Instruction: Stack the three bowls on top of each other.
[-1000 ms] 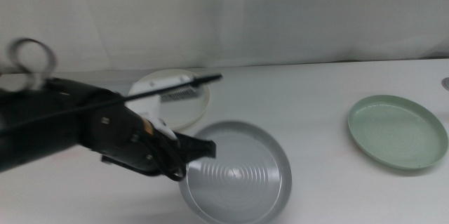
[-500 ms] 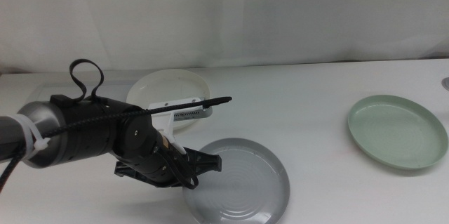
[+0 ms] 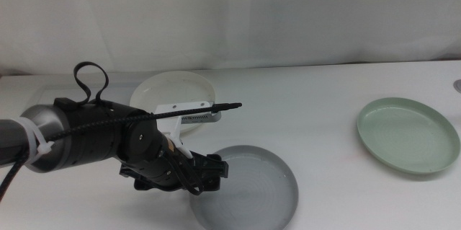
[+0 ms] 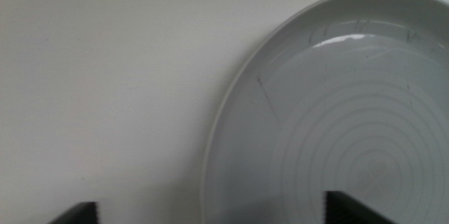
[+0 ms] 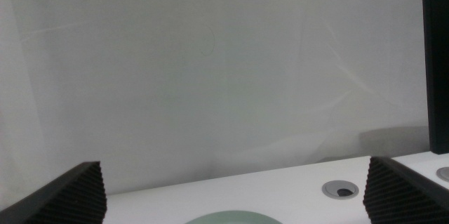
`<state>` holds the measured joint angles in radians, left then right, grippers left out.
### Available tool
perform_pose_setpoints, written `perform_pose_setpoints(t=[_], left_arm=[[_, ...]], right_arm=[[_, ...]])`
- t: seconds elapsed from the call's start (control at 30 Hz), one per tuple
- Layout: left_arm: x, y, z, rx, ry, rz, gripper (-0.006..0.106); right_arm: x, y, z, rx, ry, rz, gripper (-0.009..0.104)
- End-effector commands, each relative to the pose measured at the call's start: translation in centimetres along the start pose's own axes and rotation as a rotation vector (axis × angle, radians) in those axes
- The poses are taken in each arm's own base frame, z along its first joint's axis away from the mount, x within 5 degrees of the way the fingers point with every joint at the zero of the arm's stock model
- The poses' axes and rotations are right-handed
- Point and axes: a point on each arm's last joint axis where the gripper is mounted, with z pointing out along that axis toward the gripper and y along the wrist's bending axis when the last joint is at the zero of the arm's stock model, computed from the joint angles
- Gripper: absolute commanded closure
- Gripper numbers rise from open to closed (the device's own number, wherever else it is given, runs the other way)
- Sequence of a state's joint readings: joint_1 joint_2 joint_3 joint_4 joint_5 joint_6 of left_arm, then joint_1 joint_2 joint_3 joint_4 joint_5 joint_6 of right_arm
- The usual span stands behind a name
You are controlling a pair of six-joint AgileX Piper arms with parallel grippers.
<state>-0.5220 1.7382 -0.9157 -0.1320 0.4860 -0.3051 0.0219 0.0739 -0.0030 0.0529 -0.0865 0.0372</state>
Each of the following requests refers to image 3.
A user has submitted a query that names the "white shallow bowl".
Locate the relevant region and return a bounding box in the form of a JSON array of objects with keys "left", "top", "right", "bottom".
[{"left": 129, "top": 70, "right": 217, "bottom": 134}]

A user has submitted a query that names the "pale green shallow bowl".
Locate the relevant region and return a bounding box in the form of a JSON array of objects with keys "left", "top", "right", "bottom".
[{"left": 357, "top": 97, "right": 461, "bottom": 175}]

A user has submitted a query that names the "white zip tie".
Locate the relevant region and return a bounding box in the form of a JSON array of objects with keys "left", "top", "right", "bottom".
[{"left": 10, "top": 116, "right": 55, "bottom": 165}]

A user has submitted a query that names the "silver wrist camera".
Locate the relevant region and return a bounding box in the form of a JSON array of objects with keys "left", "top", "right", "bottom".
[{"left": 179, "top": 111, "right": 222, "bottom": 125}]

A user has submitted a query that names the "black braided cable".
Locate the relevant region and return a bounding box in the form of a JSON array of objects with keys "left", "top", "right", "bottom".
[{"left": 0, "top": 102, "right": 243, "bottom": 202}]

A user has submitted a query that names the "black flat strap loop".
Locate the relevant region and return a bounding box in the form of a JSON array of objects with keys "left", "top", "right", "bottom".
[{"left": 73, "top": 61, "right": 109, "bottom": 107}]

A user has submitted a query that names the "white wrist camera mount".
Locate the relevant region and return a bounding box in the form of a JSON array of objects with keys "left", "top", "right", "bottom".
[{"left": 153, "top": 100, "right": 216, "bottom": 159}]

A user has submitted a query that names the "grey shallow bowl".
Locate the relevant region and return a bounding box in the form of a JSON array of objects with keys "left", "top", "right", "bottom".
[{"left": 189, "top": 145, "right": 300, "bottom": 230}]

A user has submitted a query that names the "thin black cable loop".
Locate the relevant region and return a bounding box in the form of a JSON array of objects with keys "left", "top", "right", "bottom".
[{"left": 168, "top": 152, "right": 205, "bottom": 197}]

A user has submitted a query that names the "white backdrop curtain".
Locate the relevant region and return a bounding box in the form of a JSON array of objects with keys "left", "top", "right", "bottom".
[{"left": 0, "top": 0, "right": 461, "bottom": 76}]

